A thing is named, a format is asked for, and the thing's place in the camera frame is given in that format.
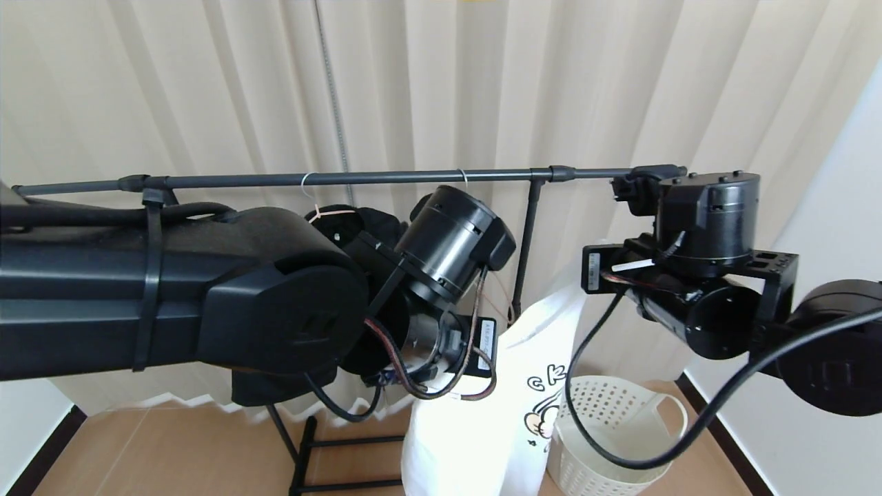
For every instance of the black clothes rack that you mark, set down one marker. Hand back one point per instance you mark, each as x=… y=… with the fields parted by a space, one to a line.
x=241 y=180

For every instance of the beige curtain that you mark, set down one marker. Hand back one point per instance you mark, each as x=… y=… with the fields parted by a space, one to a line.
x=620 y=83

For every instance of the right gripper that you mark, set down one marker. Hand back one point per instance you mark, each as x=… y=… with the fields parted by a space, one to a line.
x=620 y=265

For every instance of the black shorts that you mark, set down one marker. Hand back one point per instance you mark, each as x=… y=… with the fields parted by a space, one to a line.
x=372 y=220

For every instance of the white garment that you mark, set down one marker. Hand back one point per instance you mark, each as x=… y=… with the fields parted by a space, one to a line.
x=482 y=427

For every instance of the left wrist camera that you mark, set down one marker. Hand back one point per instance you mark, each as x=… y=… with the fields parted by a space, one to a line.
x=499 y=248

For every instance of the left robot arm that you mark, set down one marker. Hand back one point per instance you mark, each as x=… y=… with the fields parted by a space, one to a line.
x=207 y=296

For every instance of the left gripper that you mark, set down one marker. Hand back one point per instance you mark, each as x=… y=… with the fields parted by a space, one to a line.
x=448 y=344

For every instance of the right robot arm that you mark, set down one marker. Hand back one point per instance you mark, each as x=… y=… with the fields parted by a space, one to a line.
x=710 y=220

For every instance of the pink clothes hanger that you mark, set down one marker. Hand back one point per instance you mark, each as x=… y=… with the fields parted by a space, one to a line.
x=462 y=176
x=331 y=213

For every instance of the white laundry basket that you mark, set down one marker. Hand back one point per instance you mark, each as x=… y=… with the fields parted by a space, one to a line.
x=606 y=399

